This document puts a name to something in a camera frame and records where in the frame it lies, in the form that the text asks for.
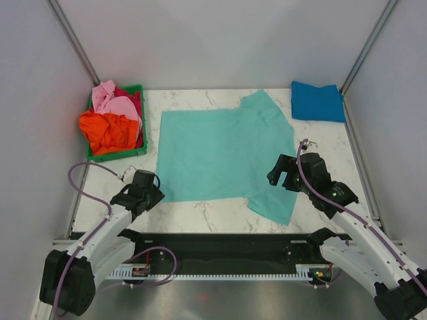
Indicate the folded blue t shirt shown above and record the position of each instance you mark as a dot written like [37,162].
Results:
[309,103]

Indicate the white slotted cable duct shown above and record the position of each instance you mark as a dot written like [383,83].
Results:
[297,272]

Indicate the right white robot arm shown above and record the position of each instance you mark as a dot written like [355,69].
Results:
[397,284]

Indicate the pink t shirt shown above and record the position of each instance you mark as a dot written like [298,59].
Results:
[103,98]

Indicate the teal t shirt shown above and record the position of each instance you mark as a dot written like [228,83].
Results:
[227,153]

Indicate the orange t shirt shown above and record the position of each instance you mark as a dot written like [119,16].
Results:
[108,133]

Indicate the green plastic bin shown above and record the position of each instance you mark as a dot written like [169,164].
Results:
[124,154]

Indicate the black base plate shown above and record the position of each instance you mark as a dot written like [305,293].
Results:
[230,253]

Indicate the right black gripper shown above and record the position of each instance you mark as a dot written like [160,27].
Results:
[285,163]

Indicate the crimson t shirt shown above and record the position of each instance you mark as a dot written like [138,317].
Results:
[130,105]

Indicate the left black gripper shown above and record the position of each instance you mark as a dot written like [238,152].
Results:
[157,195]

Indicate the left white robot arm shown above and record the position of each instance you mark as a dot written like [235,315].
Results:
[71,277]

